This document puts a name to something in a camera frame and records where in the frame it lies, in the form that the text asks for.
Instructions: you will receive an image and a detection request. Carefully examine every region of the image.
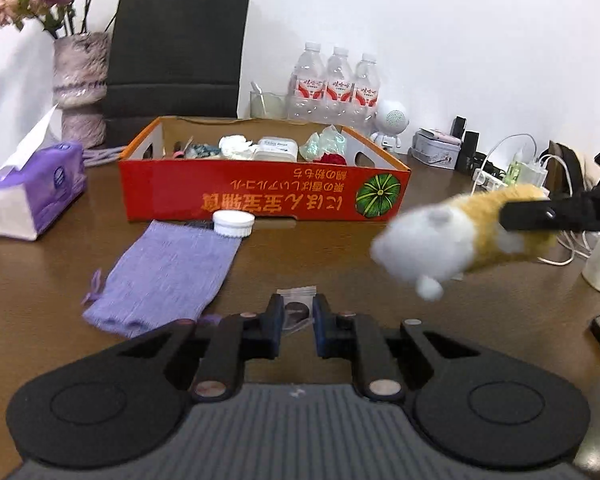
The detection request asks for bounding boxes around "purple cord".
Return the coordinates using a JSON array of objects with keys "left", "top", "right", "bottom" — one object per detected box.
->
[{"left": 82, "top": 145, "right": 131, "bottom": 166}]

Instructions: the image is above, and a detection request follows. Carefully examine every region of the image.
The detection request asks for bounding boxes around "black paper bag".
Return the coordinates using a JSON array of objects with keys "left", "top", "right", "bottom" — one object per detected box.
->
[{"left": 101, "top": 0, "right": 253, "bottom": 133}]

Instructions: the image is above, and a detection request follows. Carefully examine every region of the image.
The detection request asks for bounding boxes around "brown bag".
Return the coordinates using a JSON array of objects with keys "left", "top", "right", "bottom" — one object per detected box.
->
[{"left": 549, "top": 140, "right": 588, "bottom": 196}]

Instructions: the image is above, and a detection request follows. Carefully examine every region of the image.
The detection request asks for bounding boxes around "white robot-shaped speaker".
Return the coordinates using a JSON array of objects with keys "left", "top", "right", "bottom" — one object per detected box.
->
[{"left": 369, "top": 98, "right": 411, "bottom": 153}]

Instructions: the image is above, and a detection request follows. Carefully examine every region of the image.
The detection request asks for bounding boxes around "green translucent bag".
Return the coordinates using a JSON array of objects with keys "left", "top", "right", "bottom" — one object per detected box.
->
[{"left": 299, "top": 125, "right": 348, "bottom": 163}]

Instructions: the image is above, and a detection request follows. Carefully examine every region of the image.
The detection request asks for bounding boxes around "crumpled white tissue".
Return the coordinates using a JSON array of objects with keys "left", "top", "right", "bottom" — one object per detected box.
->
[{"left": 218, "top": 134, "right": 258, "bottom": 160}]

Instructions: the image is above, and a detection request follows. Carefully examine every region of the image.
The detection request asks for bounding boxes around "tall black charger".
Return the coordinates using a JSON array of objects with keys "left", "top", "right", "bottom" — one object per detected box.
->
[{"left": 456, "top": 131, "right": 481, "bottom": 175}]

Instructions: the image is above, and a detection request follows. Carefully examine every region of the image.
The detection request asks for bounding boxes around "white and yellow plush hamster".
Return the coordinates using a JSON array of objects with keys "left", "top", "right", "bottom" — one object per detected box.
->
[{"left": 370, "top": 183, "right": 556, "bottom": 302}]

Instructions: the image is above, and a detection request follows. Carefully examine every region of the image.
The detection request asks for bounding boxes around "small pale tin box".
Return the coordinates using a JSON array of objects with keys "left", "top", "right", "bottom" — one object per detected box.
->
[{"left": 411, "top": 128, "right": 462, "bottom": 167}]

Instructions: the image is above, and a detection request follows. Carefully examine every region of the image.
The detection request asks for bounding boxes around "small green bottle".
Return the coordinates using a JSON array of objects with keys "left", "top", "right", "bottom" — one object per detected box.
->
[{"left": 504, "top": 152, "right": 527, "bottom": 186}]

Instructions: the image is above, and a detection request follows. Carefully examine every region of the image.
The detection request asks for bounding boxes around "small clear zip bag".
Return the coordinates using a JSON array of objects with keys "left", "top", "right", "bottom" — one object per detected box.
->
[{"left": 276, "top": 286, "right": 317, "bottom": 333}]

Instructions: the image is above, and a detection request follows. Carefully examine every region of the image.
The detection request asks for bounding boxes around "clear glass cup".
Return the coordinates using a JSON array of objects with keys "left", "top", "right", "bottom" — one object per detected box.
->
[{"left": 250, "top": 81, "right": 290, "bottom": 121}]

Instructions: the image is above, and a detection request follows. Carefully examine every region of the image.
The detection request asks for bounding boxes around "purple knitted pouch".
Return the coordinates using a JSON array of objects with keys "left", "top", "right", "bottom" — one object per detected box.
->
[{"left": 81, "top": 219, "right": 243, "bottom": 339}]

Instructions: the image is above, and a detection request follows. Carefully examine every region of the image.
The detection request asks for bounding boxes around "clear water bottle red label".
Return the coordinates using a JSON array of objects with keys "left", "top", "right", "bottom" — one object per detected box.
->
[
  {"left": 352, "top": 52, "right": 383, "bottom": 128},
  {"left": 325, "top": 46, "right": 355, "bottom": 123},
  {"left": 287, "top": 42, "right": 327, "bottom": 122}
]

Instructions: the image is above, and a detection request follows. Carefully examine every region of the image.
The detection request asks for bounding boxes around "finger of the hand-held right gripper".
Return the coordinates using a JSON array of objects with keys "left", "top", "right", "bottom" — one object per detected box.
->
[{"left": 499, "top": 187, "right": 600, "bottom": 235}]

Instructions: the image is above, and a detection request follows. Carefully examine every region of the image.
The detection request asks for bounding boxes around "white power strip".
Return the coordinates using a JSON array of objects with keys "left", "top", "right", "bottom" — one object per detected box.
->
[{"left": 472, "top": 160, "right": 551, "bottom": 196}]

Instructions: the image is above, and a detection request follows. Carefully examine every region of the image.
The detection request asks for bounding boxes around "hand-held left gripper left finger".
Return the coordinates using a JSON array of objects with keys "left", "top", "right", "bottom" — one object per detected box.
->
[{"left": 112, "top": 293, "right": 287, "bottom": 403}]

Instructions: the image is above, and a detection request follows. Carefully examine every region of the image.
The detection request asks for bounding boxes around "white plastic case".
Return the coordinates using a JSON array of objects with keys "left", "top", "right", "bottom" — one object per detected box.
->
[{"left": 252, "top": 136, "right": 299, "bottom": 162}]

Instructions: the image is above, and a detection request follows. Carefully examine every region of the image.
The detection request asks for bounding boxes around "red cardboard box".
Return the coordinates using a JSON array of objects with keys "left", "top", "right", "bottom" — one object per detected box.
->
[{"left": 117, "top": 115, "right": 412, "bottom": 223}]

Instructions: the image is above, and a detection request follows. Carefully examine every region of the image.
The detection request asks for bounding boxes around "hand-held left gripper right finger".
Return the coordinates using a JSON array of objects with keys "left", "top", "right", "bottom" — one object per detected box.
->
[{"left": 312, "top": 293, "right": 483, "bottom": 402}]

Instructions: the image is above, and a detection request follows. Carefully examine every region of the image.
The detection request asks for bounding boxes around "dark blue patterned item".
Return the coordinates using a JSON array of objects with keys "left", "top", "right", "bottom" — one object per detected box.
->
[{"left": 184, "top": 143, "right": 223, "bottom": 159}]

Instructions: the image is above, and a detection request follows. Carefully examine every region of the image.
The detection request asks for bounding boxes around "pink mottled vase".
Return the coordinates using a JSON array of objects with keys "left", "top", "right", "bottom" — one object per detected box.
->
[{"left": 52, "top": 31, "right": 112, "bottom": 148}]

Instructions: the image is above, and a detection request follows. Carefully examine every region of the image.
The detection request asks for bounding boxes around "white charging cable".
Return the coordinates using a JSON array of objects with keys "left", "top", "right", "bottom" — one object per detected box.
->
[{"left": 480, "top": 133, "right": 537, "bottom": 177}]

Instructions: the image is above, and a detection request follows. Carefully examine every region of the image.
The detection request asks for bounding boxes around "purple tissue pack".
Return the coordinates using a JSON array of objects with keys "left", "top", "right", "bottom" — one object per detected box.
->
[{"left": 0, "top": 102, "right": 88, "bottom": 241}]

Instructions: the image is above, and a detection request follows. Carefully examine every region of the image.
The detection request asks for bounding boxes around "white round jar lid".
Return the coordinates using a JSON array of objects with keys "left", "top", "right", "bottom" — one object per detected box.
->
[{"left": 212, "top": 210, "right": 256, "bottom": 237}]

